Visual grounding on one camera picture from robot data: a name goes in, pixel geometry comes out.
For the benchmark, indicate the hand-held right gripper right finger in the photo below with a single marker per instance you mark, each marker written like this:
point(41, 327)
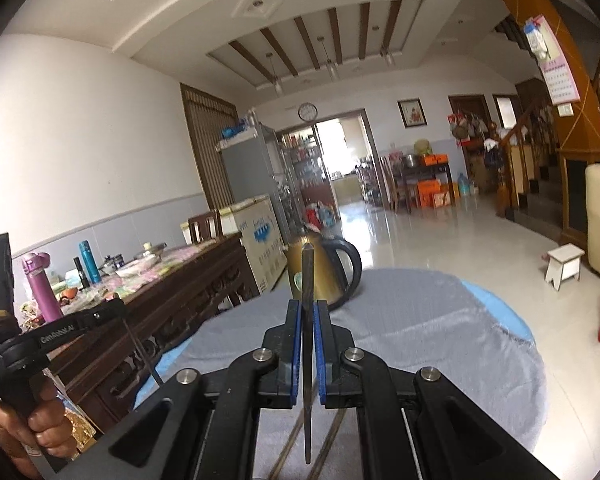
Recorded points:
point(322, 360)

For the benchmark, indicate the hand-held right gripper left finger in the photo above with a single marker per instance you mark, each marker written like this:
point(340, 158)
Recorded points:
point(294, 360)

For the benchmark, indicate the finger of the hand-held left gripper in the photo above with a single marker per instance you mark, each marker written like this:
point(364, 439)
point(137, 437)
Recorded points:
point(111, 310)

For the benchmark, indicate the thin grey metal cutlery piece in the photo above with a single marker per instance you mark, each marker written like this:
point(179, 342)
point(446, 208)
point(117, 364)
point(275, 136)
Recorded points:
point(142, 350)

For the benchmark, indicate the dark metal cutlery piece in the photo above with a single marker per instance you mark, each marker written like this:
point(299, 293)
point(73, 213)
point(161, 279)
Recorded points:
point(308, 280)

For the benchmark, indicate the person's left hand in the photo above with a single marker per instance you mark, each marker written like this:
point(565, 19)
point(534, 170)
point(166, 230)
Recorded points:
point(50, 425)

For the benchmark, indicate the purple thermos bottle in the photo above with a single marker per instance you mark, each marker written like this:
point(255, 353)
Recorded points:
point(42, 290)

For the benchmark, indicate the black bottle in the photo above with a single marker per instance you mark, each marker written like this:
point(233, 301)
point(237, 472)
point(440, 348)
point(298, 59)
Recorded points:
point(80, 272)

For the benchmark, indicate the pink patterned table cover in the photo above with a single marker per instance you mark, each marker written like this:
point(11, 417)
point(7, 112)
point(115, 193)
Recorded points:
point(145, 275)

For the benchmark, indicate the blue thermos bottle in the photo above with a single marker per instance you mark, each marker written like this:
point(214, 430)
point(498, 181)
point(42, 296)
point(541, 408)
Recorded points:
point(89, 265)

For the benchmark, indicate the metal pot with lid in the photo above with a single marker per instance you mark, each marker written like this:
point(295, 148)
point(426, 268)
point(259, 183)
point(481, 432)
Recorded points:
point(150, 252)

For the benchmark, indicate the carved dark wooden table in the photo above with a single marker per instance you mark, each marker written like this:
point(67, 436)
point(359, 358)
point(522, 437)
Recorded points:
point(180, 300)

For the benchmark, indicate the golden electric kettle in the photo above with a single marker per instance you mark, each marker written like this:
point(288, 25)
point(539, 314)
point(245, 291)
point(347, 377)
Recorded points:
point(330, 280)

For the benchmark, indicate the white chest freezer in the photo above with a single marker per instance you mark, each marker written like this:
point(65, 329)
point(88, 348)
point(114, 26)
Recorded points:
point(265, 250)

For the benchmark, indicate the grey tablecloth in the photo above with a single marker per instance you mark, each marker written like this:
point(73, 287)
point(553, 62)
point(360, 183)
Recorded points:
point(430, 320)

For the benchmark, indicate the gold foil packet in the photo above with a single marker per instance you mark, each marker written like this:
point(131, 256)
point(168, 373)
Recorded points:
point(82, 425)

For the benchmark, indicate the light blue table cover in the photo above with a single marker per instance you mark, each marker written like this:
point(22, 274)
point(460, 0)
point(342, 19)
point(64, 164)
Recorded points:
point(495, 305)

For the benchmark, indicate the wooden dining chair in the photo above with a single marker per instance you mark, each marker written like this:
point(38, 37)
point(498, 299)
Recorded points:
point(390, 185)

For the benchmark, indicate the grey refrigerator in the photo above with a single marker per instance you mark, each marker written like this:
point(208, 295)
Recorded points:
point(255, 170)

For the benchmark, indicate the large orange box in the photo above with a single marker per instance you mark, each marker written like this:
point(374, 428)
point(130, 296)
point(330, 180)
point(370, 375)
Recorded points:
point(432, 195)

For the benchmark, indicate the wooden slatted screen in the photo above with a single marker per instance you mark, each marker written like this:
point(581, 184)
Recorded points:
point(205, 135)

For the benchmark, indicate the glass display cabinet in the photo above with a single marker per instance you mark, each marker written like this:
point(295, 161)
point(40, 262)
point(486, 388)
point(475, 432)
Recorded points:
point(300, 160)

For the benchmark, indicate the wooden dining table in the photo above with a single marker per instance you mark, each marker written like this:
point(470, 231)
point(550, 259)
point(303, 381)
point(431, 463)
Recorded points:
point(430, 172)

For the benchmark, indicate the blue water jug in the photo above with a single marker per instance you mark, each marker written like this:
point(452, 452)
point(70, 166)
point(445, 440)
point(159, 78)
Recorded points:
point(463, 186)

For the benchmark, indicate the flat orange box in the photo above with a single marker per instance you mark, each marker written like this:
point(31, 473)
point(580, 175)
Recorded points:
point(434, 160)

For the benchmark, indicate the small white stool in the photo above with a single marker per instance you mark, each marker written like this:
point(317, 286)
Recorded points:
point(565, 255)

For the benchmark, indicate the pendant ceiling lamp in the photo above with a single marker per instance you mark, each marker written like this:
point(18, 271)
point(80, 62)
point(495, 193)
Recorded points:
point(276, 82)
point(332, 67)
point(388, 55)

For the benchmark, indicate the wooden staircase railing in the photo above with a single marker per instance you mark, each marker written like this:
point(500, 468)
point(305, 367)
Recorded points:
point(522, 160)

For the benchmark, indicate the dark wooden cabinet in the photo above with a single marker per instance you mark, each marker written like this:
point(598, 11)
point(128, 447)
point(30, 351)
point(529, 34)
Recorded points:
point(575, 200)

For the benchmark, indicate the round wall clock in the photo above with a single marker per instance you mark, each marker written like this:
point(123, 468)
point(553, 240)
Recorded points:
point(308, 111)

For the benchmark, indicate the framed wall picture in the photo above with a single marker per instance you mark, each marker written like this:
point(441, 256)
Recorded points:
point(412, 113)

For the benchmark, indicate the white light switch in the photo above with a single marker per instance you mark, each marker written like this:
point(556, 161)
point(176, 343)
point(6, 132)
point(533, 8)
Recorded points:
point(565, 110)

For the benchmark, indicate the pink wall calendar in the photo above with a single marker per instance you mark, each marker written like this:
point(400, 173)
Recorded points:
point(560, 75)

